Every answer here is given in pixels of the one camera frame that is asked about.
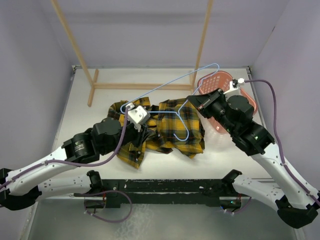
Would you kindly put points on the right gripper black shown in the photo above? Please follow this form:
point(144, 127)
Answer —
point(203, 102)

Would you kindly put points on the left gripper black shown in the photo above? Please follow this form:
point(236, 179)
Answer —
point(140, 137)

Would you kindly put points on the blue wire hanger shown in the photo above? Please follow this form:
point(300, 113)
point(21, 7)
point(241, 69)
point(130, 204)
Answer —
point(177, 113)

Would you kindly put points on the yellow black plaid shirt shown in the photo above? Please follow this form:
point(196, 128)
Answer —
point(164, 126)

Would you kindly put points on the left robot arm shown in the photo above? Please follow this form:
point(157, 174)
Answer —
point(24, 187)

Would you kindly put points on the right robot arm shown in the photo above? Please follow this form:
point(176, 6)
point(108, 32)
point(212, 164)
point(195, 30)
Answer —
point(295, 201)

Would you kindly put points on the pink plastic basket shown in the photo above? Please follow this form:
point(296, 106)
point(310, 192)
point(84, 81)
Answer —
point(223, 80)

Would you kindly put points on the wooden clothes rack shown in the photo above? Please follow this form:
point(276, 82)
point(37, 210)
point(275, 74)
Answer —
point(92, 79)

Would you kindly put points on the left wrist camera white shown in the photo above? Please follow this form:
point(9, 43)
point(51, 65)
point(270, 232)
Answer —
point(137, 115)

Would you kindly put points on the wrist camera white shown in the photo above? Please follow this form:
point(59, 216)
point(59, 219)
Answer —
point(137, 115)
point(234, 87)

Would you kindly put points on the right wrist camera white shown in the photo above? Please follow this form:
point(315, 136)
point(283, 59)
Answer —
point(234, 87)

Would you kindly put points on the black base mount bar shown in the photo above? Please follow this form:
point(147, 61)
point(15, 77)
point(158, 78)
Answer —
point(208, 192)

